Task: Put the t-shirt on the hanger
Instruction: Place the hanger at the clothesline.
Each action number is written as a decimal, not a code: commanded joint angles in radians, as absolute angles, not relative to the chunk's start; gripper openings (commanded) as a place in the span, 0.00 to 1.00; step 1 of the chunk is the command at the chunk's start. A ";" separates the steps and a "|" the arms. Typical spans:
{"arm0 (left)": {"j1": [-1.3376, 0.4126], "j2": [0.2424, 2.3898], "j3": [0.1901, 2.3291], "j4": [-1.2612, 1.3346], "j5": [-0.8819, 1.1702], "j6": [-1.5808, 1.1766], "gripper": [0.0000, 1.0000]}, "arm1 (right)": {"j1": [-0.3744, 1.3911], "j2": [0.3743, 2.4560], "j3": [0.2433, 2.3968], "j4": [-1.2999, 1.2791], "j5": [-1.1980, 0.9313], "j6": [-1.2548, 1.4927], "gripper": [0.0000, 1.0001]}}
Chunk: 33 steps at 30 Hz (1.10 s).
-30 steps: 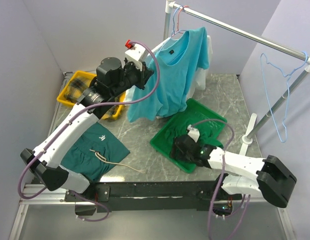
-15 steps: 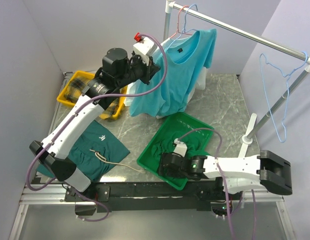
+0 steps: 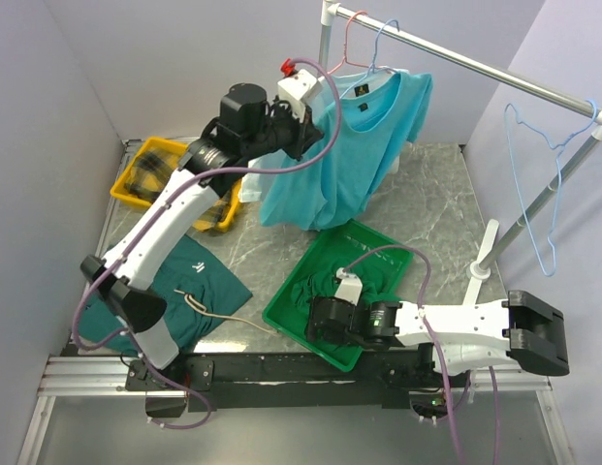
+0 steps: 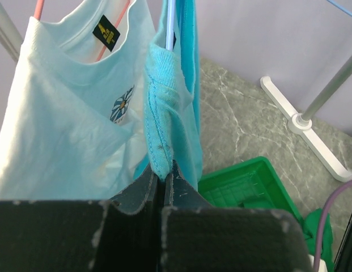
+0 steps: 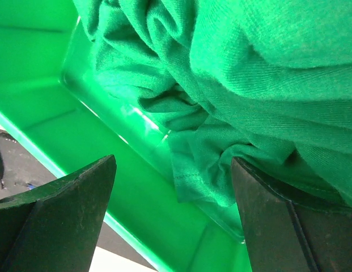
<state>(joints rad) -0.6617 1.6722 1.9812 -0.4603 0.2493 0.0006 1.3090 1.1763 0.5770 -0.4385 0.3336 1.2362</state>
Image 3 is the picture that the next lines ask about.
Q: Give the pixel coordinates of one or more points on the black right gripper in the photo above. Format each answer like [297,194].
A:
[334,339]

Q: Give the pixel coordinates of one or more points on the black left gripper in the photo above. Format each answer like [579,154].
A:
[306,133]

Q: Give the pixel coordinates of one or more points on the light blue t shirt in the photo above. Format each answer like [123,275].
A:
[378,115]

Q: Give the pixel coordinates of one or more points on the blue wire hanger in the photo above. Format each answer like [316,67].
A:
[372,68]
[536,157]

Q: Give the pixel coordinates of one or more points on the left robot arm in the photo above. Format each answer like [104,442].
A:
[204,174]

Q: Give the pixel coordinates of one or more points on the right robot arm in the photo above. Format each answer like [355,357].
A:
[520,329]

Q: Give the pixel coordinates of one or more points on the white t shirt on hanger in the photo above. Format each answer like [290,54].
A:
[255,186]

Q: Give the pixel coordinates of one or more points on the green cloth in bin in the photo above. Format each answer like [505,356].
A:
[324,283]

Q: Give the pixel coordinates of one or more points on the yellow plaid cloth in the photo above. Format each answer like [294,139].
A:
[149,174]

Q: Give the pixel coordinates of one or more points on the yellow plastic bin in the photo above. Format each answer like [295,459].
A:
[175,147]

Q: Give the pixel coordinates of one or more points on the dark teal garment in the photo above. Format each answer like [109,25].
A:
[190,267]

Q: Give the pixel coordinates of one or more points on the white rack base foot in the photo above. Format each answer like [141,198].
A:
[478,273]

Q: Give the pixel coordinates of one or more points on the metal clothes rack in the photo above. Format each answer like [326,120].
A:
[332,9]

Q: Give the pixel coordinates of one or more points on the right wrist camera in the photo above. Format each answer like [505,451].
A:
[349,288]

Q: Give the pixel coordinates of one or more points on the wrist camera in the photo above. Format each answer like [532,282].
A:
[349,288]
[298,88]

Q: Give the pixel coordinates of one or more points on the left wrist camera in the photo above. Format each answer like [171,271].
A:
[298,88]

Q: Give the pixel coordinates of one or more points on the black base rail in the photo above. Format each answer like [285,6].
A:
[212,382]

